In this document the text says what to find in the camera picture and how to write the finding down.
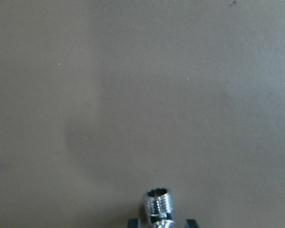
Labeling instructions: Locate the chrome brass threaded pipe fitting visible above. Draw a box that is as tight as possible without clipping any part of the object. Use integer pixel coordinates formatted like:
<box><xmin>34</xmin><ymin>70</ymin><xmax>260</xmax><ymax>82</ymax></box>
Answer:
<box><xmin>143</xmin><ymin>187</ymin><xmax>176</xmax><ymax>228</ymax></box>

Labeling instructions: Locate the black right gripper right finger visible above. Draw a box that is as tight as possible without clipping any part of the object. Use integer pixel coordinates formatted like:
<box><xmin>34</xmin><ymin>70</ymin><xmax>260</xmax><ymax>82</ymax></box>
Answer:
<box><xmin>185</xmin><ymin>219</ymin><xmax>199</xmax><ymax>228</ymax></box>

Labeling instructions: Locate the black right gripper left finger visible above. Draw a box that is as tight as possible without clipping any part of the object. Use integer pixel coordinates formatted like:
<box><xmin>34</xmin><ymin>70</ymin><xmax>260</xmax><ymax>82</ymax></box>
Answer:
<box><xmin>128</xmin><ymin>218</ymin><xmax>140</xmax><ymax>228</ymax></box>

